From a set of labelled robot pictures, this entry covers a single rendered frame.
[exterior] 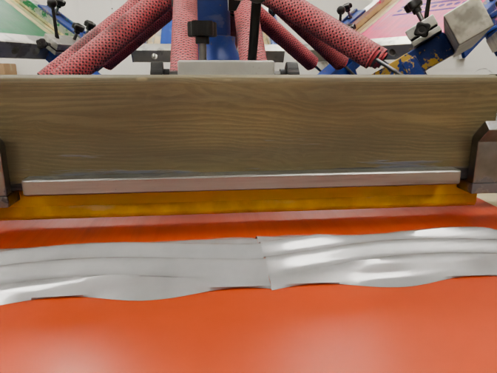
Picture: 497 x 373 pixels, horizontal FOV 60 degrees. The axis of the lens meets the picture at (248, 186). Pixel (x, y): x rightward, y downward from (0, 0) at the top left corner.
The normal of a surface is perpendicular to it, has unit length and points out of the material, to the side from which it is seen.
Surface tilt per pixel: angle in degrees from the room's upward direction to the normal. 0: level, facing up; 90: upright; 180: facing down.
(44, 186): 90
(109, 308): 0
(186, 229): 0
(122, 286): 42
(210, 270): 29
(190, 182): 90
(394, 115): 90
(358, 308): 0
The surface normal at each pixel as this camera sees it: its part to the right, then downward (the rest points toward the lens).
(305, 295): 0.00, -0.97
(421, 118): 0.11, 0.25
